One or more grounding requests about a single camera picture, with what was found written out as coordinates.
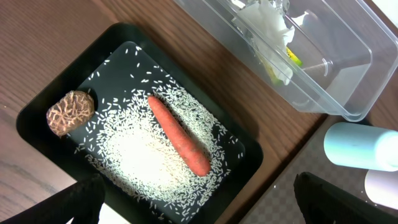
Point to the brown textured food piece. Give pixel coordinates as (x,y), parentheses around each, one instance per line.
(73,110)

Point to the white cup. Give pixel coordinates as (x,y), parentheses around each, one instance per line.
(381,188)

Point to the light blue cup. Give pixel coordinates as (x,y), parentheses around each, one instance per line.
(361,146)

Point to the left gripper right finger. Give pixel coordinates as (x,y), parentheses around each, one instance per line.
(321,202)

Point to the clear plastic bin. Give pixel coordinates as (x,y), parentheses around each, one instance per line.
(348,54)

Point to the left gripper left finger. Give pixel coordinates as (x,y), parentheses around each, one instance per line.
(78,203)

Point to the orange carrot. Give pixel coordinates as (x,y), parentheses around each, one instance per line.
(192,155)

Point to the white napkin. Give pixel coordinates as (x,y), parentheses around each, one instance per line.
(263,22)

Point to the dark brown serving tray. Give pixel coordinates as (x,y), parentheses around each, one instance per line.
(346,173)

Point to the white rice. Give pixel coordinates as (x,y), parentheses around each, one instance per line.
(125,142)

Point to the green foil snack wrapper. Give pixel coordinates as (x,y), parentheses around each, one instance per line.
(292,57)

